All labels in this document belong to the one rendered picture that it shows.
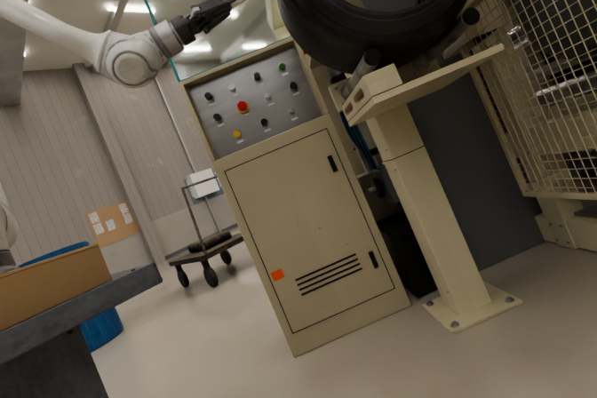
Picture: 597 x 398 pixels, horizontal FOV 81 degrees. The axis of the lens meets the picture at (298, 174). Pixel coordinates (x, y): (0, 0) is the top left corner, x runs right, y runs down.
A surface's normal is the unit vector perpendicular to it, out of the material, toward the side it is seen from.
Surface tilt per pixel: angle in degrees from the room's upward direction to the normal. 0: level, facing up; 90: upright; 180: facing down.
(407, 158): 90
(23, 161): 90
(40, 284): 90
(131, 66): 127
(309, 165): 90
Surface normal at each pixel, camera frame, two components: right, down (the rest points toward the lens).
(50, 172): 0.62, -0.28
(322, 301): 0.03, -0.03
